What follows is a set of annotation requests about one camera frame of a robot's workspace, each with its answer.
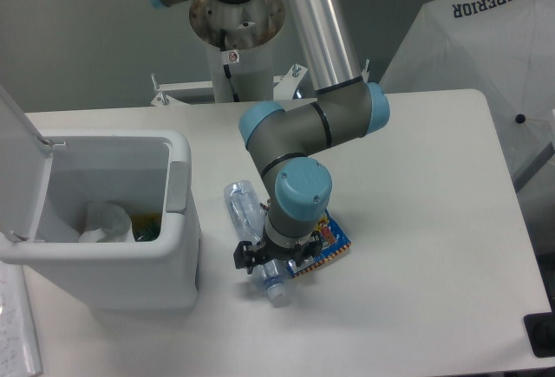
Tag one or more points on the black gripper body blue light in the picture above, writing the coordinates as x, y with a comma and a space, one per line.
298, 254

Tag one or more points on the white metal base bracket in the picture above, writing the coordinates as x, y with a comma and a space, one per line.
294, 85

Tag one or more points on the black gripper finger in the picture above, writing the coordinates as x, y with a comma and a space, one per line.
248, 256
313, 247

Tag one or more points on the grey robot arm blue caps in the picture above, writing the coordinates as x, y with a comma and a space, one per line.
282, 143

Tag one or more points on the white trash can lid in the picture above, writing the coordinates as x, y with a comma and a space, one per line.
26, 160

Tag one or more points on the white umbrella with lettering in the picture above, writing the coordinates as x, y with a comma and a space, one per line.
502, 48

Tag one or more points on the white crumpled paper trash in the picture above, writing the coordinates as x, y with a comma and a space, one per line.
106, 223

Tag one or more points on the blue snack wrapper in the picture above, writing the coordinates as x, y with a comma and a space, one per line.
334, 242

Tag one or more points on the crushed clear plastic bottle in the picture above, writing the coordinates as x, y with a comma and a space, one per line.
247, 216

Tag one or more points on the paper sheet in sleeve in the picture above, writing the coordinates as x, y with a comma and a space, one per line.
20, 355

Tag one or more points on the yellow green trash item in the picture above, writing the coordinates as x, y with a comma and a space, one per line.
146, 227

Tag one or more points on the black device at table edge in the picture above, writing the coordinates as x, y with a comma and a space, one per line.
540, 331

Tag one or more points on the white plastic trash can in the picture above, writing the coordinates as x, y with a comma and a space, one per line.
142, 172

